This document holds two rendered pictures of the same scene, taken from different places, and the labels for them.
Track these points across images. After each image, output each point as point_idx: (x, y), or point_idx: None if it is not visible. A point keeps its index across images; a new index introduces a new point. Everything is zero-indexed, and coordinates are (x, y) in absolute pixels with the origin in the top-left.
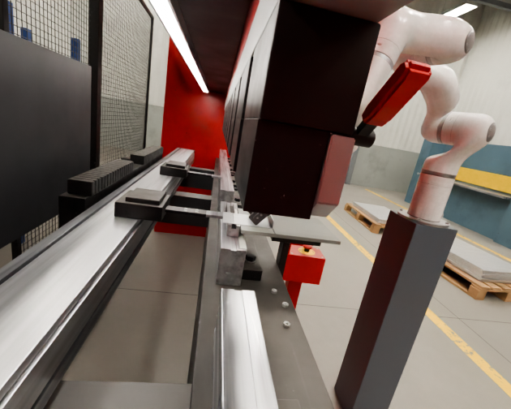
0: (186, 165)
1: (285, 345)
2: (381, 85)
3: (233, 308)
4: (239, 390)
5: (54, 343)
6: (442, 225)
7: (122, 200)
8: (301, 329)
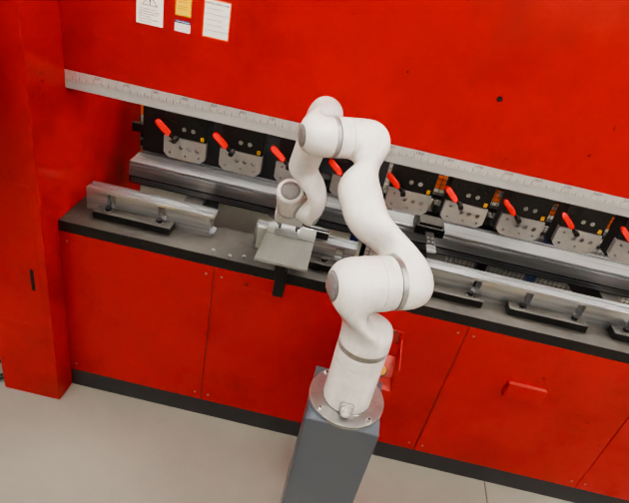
0: (436, 227)
1: (201, 246)
2: (295, 157)
3: (203, 208)
4: (168, 200)
5: (201, 182)
6: (312, 392)
7: None
8: (209, 254)
